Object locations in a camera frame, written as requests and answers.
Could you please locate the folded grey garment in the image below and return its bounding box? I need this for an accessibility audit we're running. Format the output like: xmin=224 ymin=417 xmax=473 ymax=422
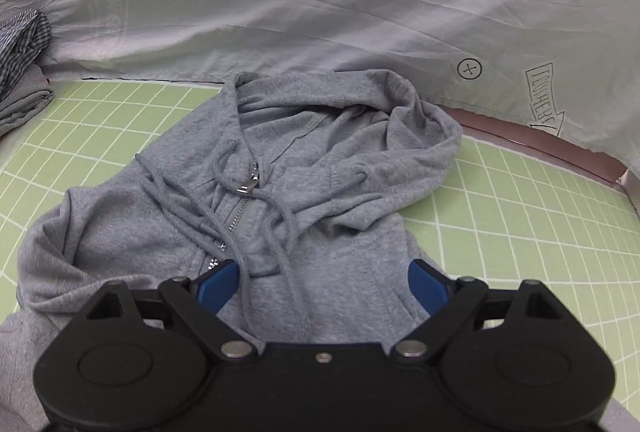
xmin=0 ymin=63 xmax=57 ymax=139

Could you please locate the folded plaid shirt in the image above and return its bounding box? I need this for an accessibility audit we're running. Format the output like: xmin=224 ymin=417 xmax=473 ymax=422
xmin=0 ymin=9 xmax=52 ymax=99

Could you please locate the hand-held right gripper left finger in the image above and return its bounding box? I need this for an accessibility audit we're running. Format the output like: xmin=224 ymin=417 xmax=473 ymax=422
xmin=82 ymin=259 xmax=261 ymax=363

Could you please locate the grey zip hoodie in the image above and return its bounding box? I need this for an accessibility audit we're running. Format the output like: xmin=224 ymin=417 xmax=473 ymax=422
xmin=0 ymin=69 xmax=463 ymax=432

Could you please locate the pink board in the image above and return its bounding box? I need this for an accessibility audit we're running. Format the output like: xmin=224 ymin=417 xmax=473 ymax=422
xmin=439 ymin=106 xmax=632 ymax=189

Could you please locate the carrot print grey sheet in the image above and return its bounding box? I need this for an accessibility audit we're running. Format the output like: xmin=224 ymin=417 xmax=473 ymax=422
xmin=0 ymin=0 xmax=640 ymax=163

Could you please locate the green grid mat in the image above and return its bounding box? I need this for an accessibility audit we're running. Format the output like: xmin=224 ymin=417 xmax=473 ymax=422
xmin=0 ymin=79 xmax=640 ymax=432

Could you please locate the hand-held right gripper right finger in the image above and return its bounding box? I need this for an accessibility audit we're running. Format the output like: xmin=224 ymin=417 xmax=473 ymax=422
xmin=390 ymin=258 xmax=561 ymax=363

